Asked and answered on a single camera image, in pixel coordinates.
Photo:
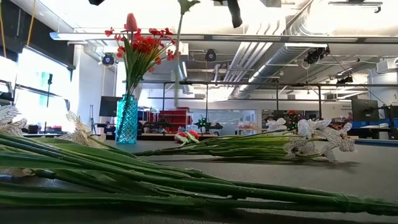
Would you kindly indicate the pink artificial tulip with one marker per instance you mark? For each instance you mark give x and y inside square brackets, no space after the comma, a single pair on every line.
[178,56]
[131,22]

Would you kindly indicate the red small-blossom flower bunch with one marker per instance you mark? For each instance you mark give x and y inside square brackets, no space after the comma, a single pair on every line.
[124,53]
[152,43]

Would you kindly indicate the red artificial tulip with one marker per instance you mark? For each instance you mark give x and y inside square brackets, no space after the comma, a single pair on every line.
[181,137]
[193,133]

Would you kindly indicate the white artificial flower bunch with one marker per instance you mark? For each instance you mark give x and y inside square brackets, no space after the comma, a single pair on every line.
[124,174]
[248,144]

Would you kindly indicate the black background robot arm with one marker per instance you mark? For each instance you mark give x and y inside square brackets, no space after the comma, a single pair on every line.
[208,126]

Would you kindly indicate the blue textured glass vase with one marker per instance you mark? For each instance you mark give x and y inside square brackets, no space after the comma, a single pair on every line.
[127,121]

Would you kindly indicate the black pole stand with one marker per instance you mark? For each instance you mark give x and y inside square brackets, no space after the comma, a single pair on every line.
[49,93]

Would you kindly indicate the black room monitor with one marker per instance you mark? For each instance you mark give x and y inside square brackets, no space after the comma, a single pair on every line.
[109,106]
[365,109]

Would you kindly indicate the red storage bins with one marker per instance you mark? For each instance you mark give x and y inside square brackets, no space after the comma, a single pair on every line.
[175,119]

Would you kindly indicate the black table mat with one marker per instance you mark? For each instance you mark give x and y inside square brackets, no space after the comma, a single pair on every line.
[357,180]

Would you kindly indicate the white ceiling light rail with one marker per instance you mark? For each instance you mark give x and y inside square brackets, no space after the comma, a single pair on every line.
[248,38]

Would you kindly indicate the silver ventilation duct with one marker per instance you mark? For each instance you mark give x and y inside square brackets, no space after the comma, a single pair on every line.
[267,67]

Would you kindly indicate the black metal rack frame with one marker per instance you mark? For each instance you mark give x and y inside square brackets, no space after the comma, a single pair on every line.
[280,84]

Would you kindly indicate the black ceiling camera rig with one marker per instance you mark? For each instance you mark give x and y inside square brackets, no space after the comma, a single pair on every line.
[315,55]

